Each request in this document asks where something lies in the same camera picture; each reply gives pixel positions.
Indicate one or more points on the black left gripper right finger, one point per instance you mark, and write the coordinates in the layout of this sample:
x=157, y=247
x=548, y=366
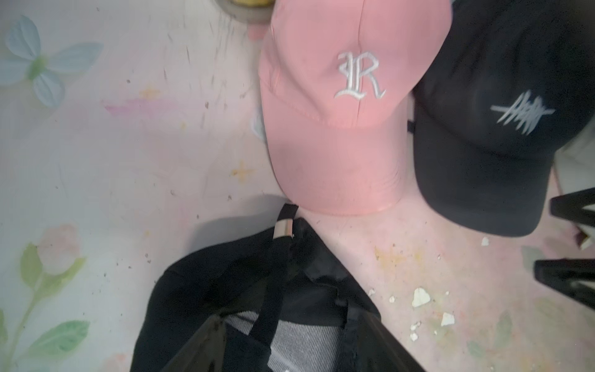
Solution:
x=371, y=347

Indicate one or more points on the black baseball cap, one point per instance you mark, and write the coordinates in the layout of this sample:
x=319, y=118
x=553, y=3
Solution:
x=282, y=294

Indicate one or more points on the yellow pen holder cup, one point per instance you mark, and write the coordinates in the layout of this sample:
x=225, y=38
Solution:
x=252, y=12

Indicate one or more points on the grey baseball cap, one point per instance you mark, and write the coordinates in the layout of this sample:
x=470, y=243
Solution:
x=512, y=84

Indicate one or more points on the cream white baseball cap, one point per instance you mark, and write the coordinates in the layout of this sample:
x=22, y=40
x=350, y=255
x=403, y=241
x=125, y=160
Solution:
x=574, y=163

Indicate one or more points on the pink baseball cap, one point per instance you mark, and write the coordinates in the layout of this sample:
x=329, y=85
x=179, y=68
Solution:
x=335, y=77

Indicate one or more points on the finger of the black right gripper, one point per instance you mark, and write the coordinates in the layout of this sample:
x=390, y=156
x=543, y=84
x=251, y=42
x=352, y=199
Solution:
x=573, y=207
x=573, y=278

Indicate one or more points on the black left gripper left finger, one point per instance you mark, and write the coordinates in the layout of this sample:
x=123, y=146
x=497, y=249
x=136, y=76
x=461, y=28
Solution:
x=205, y=350

